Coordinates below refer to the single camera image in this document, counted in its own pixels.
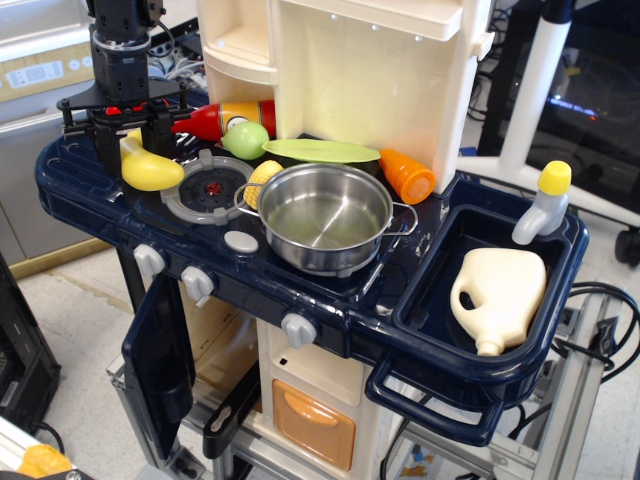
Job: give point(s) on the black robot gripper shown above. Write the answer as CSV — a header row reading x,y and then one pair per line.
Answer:
x,y
121,79

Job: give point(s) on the yellow toy banana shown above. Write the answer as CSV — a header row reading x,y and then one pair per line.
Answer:
x,y
144,170

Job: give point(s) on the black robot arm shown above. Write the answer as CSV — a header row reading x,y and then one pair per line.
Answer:
x,y
124,21

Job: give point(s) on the stainless steel pot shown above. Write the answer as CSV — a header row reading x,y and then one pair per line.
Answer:
x,y
328,219

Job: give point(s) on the red ketchup toy bottle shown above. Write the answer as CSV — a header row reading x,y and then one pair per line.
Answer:
x,y
212,122

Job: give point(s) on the grey toy stove burner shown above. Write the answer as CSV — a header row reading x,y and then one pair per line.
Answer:
x,y
205,196

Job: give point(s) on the green toy apple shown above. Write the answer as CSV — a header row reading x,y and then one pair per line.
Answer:
x,y
245,140

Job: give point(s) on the grey stove knob left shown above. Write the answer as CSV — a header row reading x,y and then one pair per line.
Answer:
x,y
149,261

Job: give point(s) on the grey stove knob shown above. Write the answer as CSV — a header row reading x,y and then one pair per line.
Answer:
x,y
299,330
198,285
149,261

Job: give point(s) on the wooden toy dishwasher cabinet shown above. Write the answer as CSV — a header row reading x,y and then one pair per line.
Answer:
x,y
45,57

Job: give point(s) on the yellow toy corn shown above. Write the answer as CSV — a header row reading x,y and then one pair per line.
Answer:
x,y
261,175

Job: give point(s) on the grey oval button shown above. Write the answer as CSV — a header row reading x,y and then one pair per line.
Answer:
x,y
241,242

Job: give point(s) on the green toy leaf plate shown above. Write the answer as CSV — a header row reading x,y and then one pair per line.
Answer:
x,y
321,151

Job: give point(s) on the grey stove knob middle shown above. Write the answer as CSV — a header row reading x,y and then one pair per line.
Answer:
x,y
198,285

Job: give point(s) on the navy toy oven door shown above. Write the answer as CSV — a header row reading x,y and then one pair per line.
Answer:
x,y
159,370

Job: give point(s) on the grey stove knob right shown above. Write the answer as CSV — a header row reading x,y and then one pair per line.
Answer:
x,y
299,330

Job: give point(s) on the black computer case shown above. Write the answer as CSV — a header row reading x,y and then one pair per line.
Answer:
x,y
29,372

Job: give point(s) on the cream toy kitchen cabinet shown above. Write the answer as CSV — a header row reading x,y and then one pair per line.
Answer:
x,y
384,74

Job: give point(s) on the orange toy carrot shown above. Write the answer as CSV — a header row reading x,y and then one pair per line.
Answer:
x,y
412,181

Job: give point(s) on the orange toy drawer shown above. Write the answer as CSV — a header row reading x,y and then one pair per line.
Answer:
x,y
314,426

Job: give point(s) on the yellow sponge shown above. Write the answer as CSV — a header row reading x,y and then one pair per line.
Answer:
x,y
42,460

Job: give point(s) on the navy toy kitchen counter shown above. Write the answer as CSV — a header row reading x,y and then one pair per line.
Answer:
x,y
392,315

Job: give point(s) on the cream toy jug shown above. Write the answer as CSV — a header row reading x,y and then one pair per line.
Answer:
x,y
495,296

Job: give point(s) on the grey yellow toy faucet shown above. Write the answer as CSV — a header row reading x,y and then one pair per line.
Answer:
x,y
549,206

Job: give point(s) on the aluminium frame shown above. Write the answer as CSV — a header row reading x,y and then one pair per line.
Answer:
x,y
240,357

